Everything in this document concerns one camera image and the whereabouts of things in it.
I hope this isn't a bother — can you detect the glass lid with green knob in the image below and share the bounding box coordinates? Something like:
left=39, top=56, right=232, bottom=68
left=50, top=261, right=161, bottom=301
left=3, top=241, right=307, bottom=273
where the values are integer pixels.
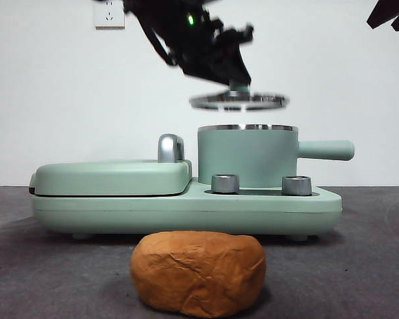
left=189, top=81, right=290, bottom=112

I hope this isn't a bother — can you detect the brown potato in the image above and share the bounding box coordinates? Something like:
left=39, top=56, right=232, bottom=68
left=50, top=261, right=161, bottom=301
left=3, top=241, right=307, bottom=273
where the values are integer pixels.
left=129, top=231, right=267, bottom=318

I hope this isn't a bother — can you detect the mint green steamer pot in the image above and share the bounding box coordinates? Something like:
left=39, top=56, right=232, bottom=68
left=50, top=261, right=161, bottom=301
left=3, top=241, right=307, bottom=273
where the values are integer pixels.
left=197, top=123, right=356, bottom=187

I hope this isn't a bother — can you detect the silver control knob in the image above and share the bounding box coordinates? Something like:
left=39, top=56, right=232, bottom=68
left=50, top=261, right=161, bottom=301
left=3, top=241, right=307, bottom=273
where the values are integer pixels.
left=281, top=175, right=313, bottom=196
left=211, top=173, right=240, bottom=194

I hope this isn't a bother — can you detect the mint green breakfast machine base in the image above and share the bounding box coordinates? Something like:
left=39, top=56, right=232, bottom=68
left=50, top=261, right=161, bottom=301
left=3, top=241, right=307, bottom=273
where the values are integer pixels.
left=32, top=175, right=343, bottom=241

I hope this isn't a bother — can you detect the mint green grill cover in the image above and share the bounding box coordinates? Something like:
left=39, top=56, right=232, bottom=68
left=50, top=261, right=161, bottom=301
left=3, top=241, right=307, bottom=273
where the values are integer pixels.
left=29, top=159, right=193, bottom=197

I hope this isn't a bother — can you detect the chrome grill cover handle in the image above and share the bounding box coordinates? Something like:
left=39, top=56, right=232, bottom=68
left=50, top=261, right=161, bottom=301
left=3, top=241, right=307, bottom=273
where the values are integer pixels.
left=157, top=133, right=186, bottom=163

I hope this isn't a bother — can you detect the white wall socket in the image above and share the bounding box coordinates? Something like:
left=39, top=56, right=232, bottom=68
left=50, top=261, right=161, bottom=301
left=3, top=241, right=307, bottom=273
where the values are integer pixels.
left=93, top=0, right=126, bottom=30

